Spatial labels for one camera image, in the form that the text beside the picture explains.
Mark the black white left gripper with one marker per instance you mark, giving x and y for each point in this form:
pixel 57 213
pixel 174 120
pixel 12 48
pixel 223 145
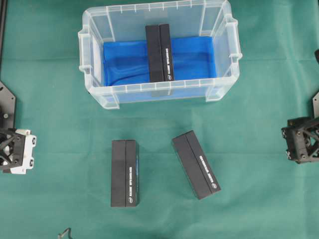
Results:
pixel 16 150

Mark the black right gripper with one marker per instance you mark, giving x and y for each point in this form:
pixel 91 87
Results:
pixel 302 138

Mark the black realsense box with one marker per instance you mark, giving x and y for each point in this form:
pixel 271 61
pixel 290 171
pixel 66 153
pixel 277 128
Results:
pixel 196 165
pixel 159 53
pixel 125 173

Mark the clear plastic storage case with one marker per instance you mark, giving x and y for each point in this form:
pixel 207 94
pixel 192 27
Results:
pixel 186 18

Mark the green table cloth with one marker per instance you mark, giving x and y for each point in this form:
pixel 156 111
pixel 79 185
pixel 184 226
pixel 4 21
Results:
pixel 263 194

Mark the blue plastic liner sheet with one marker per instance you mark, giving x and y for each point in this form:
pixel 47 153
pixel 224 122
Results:
pixel 127 62

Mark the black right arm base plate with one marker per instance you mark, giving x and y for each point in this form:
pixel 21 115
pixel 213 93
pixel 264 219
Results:
pixel 316 105

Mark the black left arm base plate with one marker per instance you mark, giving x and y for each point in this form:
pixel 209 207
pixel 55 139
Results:
pixel 7 107

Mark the bent metal wire clip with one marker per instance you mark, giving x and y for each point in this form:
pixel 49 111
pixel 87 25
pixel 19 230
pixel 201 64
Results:
pixel 66 234

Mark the black frame rail left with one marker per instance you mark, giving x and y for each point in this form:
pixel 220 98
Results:
pixel 3 7

